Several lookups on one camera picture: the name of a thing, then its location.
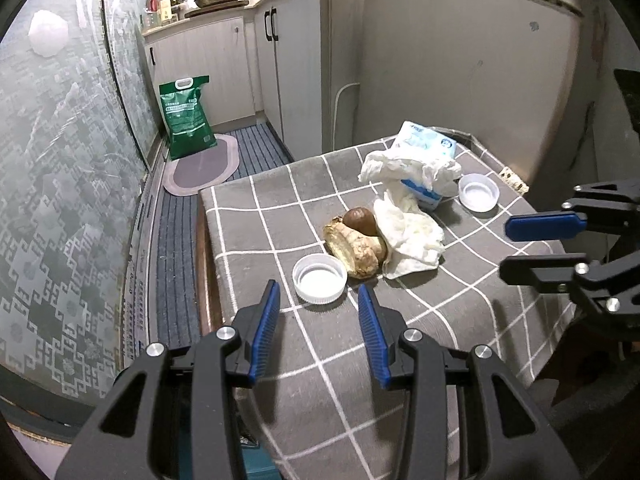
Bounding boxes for large white plastic lid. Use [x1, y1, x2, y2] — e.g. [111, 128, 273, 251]
[458, 174, 500, 214]

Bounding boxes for white tissue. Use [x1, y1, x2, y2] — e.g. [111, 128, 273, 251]
[358, 148, 445, 280]

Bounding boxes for blue tissue pack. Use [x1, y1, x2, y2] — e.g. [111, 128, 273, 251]
[390, 120, 462, 211]

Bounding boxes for brown chestnut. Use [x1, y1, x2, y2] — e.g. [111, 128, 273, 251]
[342, 207, 378, 236]

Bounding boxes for small white plastic lid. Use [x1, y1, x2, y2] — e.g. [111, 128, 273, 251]
[292, 254, 348, 306]

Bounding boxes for teal trash bin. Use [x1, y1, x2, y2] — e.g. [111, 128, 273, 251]
[241, 439, 282, 480]

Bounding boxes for white kitchen cabinet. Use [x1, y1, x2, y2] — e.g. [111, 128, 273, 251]
[143, 0, 364, 159]

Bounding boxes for lace table trim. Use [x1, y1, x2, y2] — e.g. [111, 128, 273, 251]
[499, 166, 529, 195]

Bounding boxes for grey checked tablecloth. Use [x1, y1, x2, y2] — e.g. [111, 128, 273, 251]
[204, 140, 574, 479]

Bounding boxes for silver refrigerator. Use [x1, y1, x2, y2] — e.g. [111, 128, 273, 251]
[354, 0, 582, 182]

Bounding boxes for oval purple floor mat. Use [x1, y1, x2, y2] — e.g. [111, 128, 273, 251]
[163, 134, 240, 197]

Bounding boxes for blue striped floor runner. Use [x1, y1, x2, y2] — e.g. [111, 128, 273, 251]
[148, 122, 292, 349]

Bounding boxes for frosted patterned sliding door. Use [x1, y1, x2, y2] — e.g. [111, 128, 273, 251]
[1, 0, 160, 405]

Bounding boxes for green rice bag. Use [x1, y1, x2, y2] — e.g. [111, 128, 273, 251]
[160, 75, 217, 160]

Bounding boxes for wooden cutting board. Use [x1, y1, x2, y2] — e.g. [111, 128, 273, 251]
[184, 0, 250, 18]

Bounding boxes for bottles on counter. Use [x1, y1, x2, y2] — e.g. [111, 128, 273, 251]
[141, 0, 189, 32]

